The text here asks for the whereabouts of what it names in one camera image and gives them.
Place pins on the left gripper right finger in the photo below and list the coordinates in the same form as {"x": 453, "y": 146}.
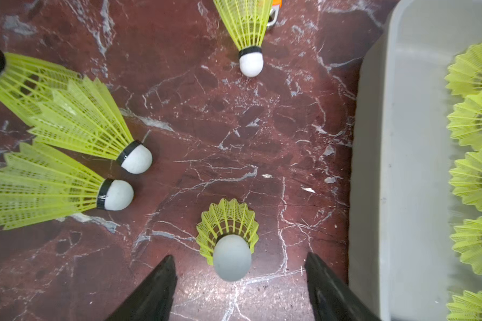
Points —
{"x": 330, "y": 297}

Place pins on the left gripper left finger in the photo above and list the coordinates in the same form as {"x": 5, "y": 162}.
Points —
{"x": 153, "y": 298}

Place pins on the grey plastic storage tray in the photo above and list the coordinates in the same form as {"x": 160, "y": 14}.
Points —
{"x": 402, "y": 210}

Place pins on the yellow-green shuttlecock four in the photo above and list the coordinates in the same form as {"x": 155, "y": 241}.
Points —
{"x": 467, "y": 306}

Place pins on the yellow-green shuttlecock six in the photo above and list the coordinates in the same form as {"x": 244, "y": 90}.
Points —
{"x": 467, "y": 238}

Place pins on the yellow-green shuttlecock three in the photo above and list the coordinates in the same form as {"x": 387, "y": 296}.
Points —
{"x": 466, "y": 179}

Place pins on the yellow-green shuttlecock eight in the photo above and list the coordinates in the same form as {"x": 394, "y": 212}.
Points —
{"x": 84, "y": 118}

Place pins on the yellow-green shuttlecock one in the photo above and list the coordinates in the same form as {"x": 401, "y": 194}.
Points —
{"x": 465, "y": 122}

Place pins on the yellow-green shuttlecock two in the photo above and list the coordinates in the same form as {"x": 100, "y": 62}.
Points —
{"x": 465, "y": 74}

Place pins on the yellow-green shuttlecock seven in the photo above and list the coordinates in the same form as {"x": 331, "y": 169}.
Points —
{"x": 227, "y": 235}

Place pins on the yellow-green shuttlecock nine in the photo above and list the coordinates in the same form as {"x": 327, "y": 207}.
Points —
{"x": 40, "y": 183}

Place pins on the yellow-green shuttlecock five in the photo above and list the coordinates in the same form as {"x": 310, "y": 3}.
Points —
{"x": 246, "y": 22}

